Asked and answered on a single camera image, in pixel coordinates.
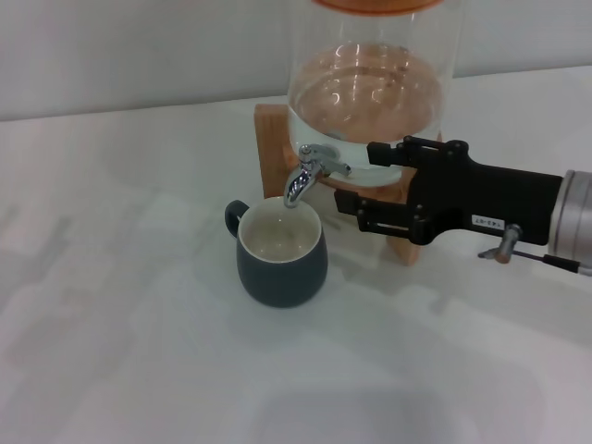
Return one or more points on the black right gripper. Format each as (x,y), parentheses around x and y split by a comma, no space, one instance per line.
(499,199)

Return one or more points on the chrome dispenser faucet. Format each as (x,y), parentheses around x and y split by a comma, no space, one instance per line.
(300,180)

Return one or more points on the black ceramic cup white inside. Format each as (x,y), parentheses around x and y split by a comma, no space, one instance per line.
(282,282)

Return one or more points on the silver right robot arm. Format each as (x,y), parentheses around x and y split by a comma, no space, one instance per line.
(575,217)

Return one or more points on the glass water dispenser jar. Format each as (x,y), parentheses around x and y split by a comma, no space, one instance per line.
(370,92)

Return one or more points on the wooden dispenser stand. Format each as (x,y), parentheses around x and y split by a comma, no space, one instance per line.
(273,157)

